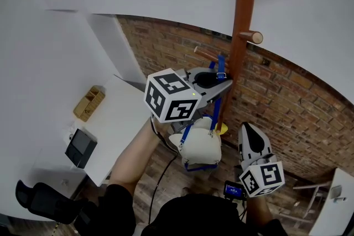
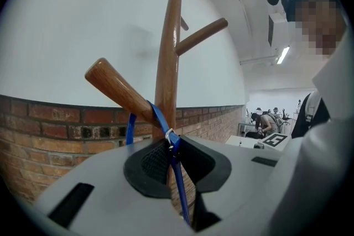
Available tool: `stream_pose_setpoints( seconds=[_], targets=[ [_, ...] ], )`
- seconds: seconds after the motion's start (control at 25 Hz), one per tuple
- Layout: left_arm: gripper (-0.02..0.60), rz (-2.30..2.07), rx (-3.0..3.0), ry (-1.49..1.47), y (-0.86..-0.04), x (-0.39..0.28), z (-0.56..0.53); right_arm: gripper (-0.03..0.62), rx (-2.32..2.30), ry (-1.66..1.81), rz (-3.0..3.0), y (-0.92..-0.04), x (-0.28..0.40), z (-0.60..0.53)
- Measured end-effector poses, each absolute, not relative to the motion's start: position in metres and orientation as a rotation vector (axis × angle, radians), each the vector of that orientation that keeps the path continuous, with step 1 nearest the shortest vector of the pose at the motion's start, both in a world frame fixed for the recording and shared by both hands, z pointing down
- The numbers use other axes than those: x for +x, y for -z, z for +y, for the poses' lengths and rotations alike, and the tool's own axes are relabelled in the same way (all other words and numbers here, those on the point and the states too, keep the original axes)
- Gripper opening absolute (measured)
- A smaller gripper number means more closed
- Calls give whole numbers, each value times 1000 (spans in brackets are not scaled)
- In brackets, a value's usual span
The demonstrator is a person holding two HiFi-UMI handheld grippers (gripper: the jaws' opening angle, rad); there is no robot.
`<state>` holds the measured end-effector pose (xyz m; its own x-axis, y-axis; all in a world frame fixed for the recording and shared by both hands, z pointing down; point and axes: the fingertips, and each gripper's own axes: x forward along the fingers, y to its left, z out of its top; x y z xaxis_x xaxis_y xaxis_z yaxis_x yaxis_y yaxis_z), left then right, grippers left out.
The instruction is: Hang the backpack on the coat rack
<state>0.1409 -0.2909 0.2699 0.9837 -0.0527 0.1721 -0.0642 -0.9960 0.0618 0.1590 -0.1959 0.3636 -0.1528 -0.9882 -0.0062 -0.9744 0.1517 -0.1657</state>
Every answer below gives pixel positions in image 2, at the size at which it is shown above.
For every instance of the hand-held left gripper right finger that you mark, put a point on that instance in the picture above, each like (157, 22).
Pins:
(243, 188)

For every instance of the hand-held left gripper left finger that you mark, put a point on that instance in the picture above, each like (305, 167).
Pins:
(110, 201)

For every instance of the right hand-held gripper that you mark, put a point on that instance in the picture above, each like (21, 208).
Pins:
(276, 141)

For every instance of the brown wooden coat rack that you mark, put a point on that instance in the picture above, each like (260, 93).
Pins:
(166, 63)

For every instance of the person's black shirt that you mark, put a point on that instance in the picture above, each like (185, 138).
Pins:
(300, 118)

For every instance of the ceiling tube light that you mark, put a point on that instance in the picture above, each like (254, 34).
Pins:
(283, 55)

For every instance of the ceiling air conditioner unit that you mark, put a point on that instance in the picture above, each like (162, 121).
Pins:
(276, 30)

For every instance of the person's head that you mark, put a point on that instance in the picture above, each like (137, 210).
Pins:
(318, 22)

